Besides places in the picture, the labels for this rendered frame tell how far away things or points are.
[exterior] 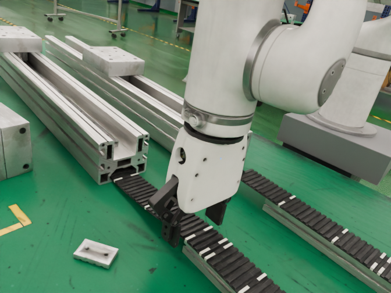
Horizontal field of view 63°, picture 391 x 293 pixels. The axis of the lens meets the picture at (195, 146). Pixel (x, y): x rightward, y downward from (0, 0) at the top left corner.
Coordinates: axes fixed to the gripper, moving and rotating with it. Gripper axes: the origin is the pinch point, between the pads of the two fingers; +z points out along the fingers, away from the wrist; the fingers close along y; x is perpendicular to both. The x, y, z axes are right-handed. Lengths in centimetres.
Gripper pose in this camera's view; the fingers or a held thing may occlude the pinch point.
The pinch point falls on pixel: (193, 223)
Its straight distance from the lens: 47.2
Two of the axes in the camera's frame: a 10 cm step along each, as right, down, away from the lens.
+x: -6.5, -4.4, 6.2
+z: -1.7, 8.8, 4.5
